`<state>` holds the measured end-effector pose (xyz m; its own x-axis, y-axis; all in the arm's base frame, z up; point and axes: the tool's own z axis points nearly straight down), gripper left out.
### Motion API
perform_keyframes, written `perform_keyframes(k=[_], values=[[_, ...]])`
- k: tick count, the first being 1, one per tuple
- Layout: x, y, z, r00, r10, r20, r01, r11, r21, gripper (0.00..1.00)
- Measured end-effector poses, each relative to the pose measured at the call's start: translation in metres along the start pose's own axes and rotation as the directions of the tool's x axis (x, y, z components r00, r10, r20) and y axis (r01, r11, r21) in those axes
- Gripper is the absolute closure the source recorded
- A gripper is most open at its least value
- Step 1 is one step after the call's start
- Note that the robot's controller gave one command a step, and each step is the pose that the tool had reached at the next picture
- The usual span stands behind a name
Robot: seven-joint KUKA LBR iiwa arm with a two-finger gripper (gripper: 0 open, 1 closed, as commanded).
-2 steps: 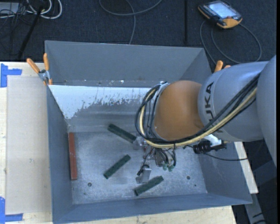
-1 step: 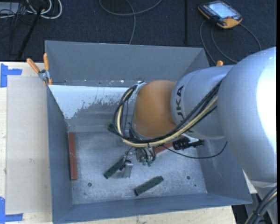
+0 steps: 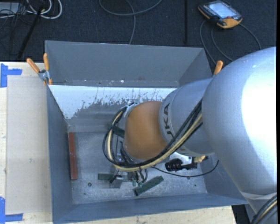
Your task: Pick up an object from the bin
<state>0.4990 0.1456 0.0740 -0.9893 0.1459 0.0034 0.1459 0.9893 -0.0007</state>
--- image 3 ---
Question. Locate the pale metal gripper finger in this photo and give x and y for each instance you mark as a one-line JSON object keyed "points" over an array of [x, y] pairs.
{"points": [[117, 184], [115, 174]]}

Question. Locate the red-brown flat block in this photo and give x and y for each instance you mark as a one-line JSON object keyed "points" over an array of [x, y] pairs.
{"points": [[72, 157]]}

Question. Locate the black cylinder on white bracket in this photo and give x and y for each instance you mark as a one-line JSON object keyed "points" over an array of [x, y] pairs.
{"points": [[173, 165]]}

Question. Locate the grey metal bin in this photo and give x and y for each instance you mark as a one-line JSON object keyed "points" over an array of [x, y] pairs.
{"points": [[95, 153]]}

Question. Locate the pale flat board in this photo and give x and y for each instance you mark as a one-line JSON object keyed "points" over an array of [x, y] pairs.
{"points": [[25, 136]]}

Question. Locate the dark green flat block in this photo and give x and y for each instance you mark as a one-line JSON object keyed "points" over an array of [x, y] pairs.
{"points": [[103, 176], [118, 131], [149, 185]]}

